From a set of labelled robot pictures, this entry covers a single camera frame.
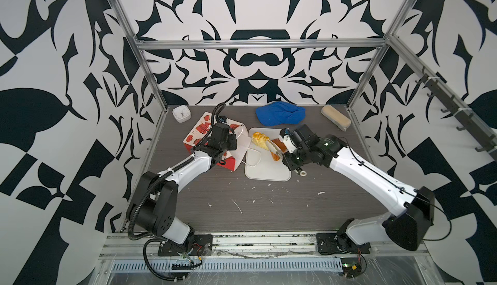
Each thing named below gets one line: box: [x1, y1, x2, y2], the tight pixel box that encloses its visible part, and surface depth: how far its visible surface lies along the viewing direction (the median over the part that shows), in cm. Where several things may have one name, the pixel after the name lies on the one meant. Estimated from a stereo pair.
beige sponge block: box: [320, 104, 352, 132], surface depth 114 cm
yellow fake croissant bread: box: [251, 131, 270, 151], surface depth 90 cm
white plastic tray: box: [244, 127, 292, 183], surface depth 95 cm
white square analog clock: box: [172, 104, 192, 124], surface depth 114 cm
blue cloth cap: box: [255, 101, 307, 127], surface depth 114 cm
